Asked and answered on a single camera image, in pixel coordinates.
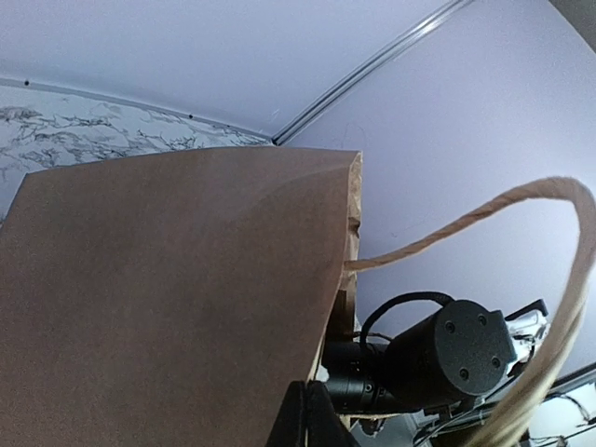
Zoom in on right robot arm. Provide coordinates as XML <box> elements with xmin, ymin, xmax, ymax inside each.
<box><xmin>322</xmin><ymin>291</ymin><xmax>548</xmax><ymax>417</ymax></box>

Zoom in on right aluminium frame post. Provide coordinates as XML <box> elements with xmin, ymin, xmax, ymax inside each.
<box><xmin>271</xmin><ymin>0</ymin><xmax>473</xmax><ymax>145</ymax></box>

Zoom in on brown paper bag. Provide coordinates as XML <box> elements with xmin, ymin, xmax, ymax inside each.
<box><xmin>0</xmin><ymin>146</ymin><xmax>596</xmax><ymax>447</ymax></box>

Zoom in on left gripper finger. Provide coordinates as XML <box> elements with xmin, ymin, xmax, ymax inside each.
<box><xmin>267</xmin><ymin>381</ymin><xmax>357</xmax><ymax>447</ymax></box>

